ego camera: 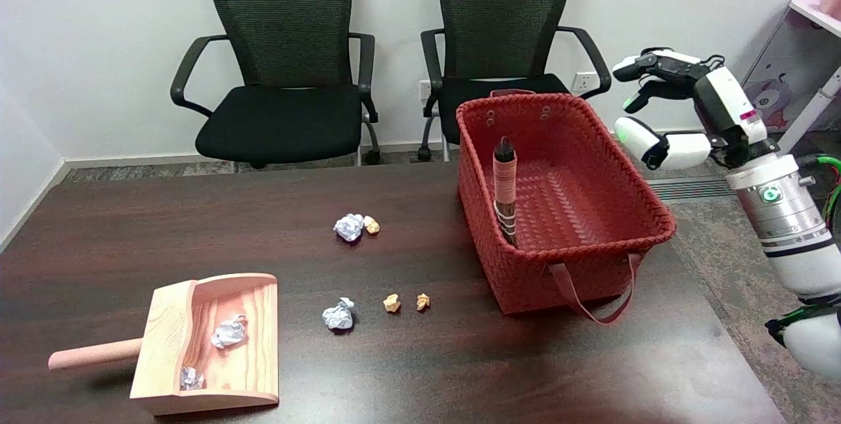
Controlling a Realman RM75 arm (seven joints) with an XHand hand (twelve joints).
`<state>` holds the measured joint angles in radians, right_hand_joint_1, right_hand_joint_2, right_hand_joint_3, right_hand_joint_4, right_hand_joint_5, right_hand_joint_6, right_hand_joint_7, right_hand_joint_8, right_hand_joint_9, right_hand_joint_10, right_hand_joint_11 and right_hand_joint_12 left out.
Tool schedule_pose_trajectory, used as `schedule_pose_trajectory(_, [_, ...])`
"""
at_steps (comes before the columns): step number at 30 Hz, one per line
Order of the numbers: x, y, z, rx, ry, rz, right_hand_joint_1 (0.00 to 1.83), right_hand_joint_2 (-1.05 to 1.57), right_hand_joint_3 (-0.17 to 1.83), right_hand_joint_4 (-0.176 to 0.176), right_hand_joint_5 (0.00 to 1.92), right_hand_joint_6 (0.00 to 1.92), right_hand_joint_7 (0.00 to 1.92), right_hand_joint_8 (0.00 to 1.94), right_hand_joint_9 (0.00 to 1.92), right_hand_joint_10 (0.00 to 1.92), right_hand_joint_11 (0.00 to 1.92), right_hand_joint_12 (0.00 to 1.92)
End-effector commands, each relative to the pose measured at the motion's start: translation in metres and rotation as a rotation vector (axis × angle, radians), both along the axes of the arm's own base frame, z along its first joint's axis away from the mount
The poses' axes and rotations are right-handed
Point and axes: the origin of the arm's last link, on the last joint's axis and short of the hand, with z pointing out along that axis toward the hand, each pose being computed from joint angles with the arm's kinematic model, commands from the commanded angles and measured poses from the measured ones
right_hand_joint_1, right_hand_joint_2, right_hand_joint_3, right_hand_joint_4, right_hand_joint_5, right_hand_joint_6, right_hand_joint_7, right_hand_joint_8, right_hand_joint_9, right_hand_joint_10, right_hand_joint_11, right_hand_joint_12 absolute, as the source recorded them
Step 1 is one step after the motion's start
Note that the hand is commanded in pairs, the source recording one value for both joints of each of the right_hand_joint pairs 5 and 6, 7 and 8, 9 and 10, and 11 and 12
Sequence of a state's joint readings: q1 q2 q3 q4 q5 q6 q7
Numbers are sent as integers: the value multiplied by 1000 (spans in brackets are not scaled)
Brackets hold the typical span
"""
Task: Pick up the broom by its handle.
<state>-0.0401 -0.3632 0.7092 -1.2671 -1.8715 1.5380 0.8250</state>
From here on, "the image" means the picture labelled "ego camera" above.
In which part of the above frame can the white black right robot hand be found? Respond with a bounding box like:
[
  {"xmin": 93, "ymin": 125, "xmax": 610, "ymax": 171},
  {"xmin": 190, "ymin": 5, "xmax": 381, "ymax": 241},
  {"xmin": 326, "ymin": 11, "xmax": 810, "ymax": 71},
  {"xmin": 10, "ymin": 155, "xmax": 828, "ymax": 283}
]
[{"xmin": 612, "ymin": 48, "xmax": 780, "ymax": 172}]

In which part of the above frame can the small broom pink handle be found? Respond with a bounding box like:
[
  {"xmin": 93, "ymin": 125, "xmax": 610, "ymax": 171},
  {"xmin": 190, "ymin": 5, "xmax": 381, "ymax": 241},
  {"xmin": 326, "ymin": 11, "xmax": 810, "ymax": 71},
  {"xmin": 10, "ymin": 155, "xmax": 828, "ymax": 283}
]
[{"xmin": 492, "ymin": 137, "xmax": 520, "ymax": 248}]

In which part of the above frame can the pink cartoon children shelf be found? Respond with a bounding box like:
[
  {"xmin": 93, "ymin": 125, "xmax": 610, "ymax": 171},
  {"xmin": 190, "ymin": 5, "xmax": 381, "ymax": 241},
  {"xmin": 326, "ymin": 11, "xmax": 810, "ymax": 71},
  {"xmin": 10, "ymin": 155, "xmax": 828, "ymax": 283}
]
[{"xmin": 741, "ymin": 0, "xmax": 841, "ymax": 137}]

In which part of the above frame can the floor vent grille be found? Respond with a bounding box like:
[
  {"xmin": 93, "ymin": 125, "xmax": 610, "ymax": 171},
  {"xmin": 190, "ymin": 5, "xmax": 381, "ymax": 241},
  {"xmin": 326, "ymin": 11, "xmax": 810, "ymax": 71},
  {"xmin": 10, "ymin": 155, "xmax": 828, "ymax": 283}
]
[{"xmin": 647, "ymin": 177, "xmax": 738, "ymax": 202}]

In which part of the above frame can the red woven basket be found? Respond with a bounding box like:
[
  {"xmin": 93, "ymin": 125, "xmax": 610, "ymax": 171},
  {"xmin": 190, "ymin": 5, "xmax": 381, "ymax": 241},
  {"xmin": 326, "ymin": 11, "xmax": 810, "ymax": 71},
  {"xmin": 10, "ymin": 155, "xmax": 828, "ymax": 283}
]
[{"xmin": 455, "ymin": 88, "xmax": 677, "ymax": 327}]

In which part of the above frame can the black mesh office chair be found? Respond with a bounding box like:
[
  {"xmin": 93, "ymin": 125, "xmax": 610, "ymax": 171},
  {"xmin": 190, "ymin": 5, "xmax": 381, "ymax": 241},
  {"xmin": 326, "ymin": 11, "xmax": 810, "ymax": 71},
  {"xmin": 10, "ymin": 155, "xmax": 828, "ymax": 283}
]
[
  {"xmin": 170, "ymin": 0, "xmax": 382, "ymax": 170},
  {"xmin": 419, "ymin": 0, "xmax": 613, "ymax": 164}
]

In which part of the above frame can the wooden dustpan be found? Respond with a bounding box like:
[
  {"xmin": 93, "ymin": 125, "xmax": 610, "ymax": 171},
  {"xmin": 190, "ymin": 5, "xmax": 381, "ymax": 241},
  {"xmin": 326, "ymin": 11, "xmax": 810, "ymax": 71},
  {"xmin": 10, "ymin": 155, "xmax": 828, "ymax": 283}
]
[{"xmin": 48, "ymin": 273, "xmax": 279, "ymax": 417}]

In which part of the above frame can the white desk leg frame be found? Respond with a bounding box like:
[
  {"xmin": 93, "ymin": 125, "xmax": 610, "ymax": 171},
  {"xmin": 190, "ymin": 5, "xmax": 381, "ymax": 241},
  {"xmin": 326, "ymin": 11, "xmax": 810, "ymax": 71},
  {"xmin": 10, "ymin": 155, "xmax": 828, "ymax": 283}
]
[{"xmin": 777, "ymin": 66, "xmax": 841, "ymax": 154}]

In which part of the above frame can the green robot cable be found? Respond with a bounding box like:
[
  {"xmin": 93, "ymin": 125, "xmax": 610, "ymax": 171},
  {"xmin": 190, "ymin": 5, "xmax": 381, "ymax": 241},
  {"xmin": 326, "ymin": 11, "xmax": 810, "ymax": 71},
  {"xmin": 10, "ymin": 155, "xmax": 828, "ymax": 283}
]
[{"xmin": 796, "ymin": 155, "xmax": 841, "ymax": 231}]

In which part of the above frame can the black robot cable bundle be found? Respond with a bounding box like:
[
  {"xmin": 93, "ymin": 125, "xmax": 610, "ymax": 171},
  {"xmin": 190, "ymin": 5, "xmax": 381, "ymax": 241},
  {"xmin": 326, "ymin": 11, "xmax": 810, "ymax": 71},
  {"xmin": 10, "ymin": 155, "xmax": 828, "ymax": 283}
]
[{"xmin": 765, "ymin": 300, "xmax": 841, "ymax": 348}]

